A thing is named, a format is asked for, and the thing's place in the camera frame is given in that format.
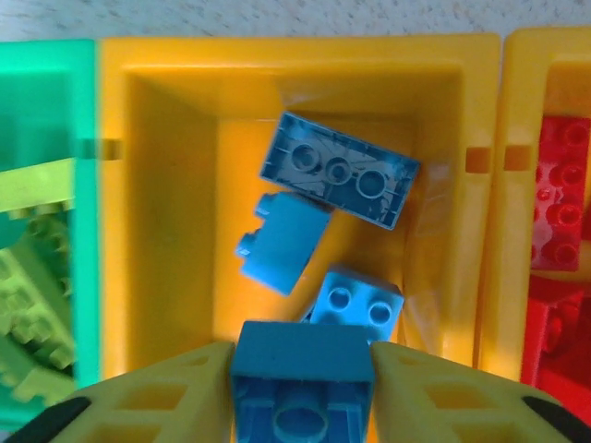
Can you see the red square lego brick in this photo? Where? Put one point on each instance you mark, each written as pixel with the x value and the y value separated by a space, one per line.
pixel 563 341

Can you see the green plastic bin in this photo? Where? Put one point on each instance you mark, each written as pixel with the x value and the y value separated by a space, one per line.
pixel 46 92

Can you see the green long lego brick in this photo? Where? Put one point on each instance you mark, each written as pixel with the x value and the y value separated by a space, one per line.
pixel 32 295

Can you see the blue square lego brick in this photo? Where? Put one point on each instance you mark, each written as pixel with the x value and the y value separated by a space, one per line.
pixel 355 304
pixel 300 369
pixel 286 244

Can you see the blue long lego brick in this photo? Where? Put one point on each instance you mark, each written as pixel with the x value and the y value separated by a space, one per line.
pixel 341 171

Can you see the yellow bin holding blue bricks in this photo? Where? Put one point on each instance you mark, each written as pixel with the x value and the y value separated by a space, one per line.
pixel 175 231

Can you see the yellow bin holding red bricks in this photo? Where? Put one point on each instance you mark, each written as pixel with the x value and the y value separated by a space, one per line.
pixel 522 92

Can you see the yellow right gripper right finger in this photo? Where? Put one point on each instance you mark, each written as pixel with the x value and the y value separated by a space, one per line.
pixel 452 401

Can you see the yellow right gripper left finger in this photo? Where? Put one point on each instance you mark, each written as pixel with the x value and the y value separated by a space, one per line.
pixel 161 401

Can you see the red long lego brick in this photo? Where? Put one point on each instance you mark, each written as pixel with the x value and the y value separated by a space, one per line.
pixel 563 194

